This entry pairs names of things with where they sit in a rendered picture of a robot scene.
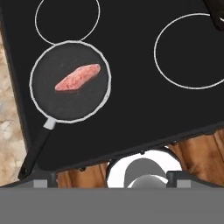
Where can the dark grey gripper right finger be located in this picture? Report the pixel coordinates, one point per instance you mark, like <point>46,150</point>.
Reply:
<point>180,176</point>

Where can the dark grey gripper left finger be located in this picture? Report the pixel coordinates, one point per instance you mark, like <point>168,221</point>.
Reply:
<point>43,176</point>

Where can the small black hob knob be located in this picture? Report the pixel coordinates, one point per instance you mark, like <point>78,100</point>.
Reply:
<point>82,168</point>
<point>142,152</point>
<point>174,143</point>

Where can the white and grey round object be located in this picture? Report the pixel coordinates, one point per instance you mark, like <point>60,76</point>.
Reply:
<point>119,172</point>

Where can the black frying pan, silver rim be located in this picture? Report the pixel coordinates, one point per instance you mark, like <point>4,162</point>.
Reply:
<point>70,102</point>

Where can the black hob with white rings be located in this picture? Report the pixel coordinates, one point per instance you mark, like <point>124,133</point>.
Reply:
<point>131,96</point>

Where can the pink raw steak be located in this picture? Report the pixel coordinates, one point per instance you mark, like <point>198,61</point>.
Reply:
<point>77,78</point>

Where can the dark brown pan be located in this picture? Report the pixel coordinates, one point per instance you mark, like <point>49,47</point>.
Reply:
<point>217,14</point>

